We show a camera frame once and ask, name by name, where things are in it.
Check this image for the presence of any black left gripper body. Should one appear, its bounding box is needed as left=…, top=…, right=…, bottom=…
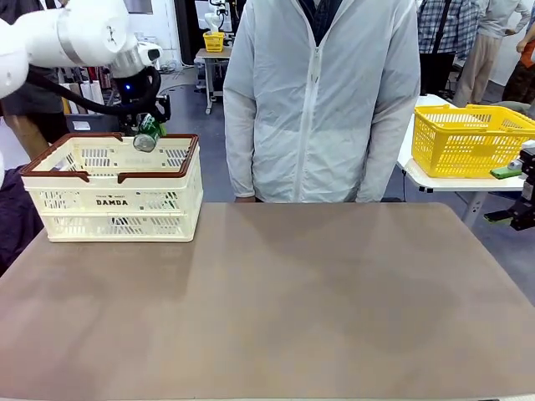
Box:
left=119, top=70, right=172, bottom=126

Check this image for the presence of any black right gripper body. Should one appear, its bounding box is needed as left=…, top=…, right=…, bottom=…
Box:
left=509, top=140, right=535, bottom=231

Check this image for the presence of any green soda can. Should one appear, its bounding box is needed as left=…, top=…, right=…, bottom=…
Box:
left=132, top=113, right=162, bottom=154

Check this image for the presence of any person's left forearm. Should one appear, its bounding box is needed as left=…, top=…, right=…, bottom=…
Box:
left=359, top=108, right=415, bottom=204

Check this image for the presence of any person's right forearm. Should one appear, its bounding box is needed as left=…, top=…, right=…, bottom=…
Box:
left=225, top=108, right=262, bottom=201

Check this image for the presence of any large yellow plastic basket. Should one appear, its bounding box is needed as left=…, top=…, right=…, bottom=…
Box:
left=411, top=103, right=535, bottom=180

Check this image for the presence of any cream folding basket brown rim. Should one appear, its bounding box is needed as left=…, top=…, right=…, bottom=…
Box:
left=19, top=132, right=205, bottom=243

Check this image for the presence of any small yellow background basket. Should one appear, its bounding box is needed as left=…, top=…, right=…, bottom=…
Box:
left=202, top=31, right=227, bottom=53

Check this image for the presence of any cream paper roll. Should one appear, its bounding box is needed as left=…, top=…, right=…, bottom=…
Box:
left=90, top=66, right=112, bottom=108

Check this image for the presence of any grey storage bin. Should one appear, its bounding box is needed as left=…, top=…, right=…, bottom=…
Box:
left=64, top=112, right=122, bottom=135

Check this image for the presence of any white paper roll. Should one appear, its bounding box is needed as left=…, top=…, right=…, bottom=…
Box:
left=79, top=79, right=96, bottom=105

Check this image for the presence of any brown paper roll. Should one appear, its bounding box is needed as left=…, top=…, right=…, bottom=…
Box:
left=68, top=82, right=87, bottom=114

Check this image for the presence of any background work table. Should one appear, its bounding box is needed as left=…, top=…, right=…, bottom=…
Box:
left=195, top=48, right=231, bottom=114

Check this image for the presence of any bystander in orange sleeve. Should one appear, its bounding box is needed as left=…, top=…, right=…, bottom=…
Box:
left=501, top=28, right=535, bottom=105

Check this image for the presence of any white side table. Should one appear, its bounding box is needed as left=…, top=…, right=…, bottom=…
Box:
left=395, top=94, right=535, bottom=229

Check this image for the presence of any bystander in dark shirt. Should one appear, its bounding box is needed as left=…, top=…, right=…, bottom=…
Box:
left=0, top=70, right=68, bottom=158

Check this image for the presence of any bystander in grey shirt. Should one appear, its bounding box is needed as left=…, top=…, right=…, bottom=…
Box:
left=453, top=0, right=534, bottom=108

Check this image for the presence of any dark purple cloth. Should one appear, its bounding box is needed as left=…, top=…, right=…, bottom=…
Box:
left=0, top=165, right=45, bottom=277

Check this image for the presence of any person in white jacket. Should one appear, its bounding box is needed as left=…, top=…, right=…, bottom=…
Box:
left=223, top=0, right=421, bottom=205

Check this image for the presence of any bystander in plaid shirt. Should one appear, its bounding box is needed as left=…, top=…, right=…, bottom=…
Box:
left=416, top=0, right=482, bottom=99

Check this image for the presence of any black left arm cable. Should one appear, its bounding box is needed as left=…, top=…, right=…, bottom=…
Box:
left=27, top=66, right=163, bottom=119

